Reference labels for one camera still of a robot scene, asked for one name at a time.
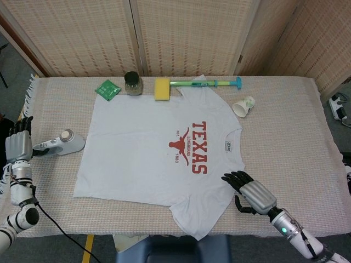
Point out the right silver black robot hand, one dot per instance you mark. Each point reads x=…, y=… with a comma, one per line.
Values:
x=257, y=197

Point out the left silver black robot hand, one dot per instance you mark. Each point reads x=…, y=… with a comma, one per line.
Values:
x=18, y=146

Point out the white handheld steamer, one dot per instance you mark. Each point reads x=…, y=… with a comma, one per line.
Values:
x=71, y=143

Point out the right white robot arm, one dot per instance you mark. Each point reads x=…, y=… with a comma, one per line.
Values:
x=288, y=233

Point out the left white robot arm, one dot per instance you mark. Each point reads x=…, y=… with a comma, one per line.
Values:
x=22, y=189

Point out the white Texas print T-shirt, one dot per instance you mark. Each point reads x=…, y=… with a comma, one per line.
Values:
x=137, y=153

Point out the person in dark clothing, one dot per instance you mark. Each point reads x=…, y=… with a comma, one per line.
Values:
x=3, y=122

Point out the beige woven table cloth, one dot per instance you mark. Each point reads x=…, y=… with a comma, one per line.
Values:
x=274, y=148

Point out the black metal stand leg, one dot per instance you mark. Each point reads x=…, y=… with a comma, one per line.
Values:
x=2, y=78

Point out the white paper cup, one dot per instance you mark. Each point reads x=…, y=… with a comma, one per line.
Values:
x=242, y=107

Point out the white patterned bag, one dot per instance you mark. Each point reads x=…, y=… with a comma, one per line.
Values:
x=348, y=179

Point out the blue padded chair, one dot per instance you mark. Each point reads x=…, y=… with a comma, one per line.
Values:
x=175, y=250

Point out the green foil packet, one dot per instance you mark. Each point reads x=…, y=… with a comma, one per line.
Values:
x=108, y=90

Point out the white power strip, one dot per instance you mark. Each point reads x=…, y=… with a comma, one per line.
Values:
x=335, y=108

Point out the wooden woven screen panel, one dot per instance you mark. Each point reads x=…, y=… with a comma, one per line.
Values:
x=76, y=35
x=315, y=41
x=192, y=35

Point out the glass jar with black lid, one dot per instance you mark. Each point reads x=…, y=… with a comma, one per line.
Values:
x=133, y=86

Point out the cream board under table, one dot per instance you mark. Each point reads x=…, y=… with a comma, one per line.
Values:
x=126, y=243

